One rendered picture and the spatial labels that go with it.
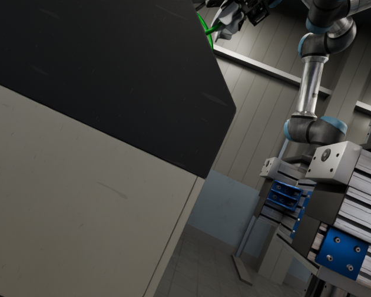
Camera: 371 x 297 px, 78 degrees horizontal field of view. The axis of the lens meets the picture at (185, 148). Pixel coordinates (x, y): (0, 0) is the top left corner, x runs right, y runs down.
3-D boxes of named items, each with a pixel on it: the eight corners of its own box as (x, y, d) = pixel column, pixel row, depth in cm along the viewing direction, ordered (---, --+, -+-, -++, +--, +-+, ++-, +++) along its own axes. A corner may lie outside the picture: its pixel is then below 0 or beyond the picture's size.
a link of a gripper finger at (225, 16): (213, 32, 67) (242, 10, 63) (205, 17, 69) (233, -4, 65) (217, 38, 69) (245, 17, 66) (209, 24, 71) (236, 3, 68)
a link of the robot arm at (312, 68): (306, 144, 107) (330, 21, 101) (279, 139, 120) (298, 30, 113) (320, 145, 113) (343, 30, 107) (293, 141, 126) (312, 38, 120)
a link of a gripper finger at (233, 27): (220, 41, 71) (245, 18, 66) (213, 27, 73) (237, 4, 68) (225, 45, 74) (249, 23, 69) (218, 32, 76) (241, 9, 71)
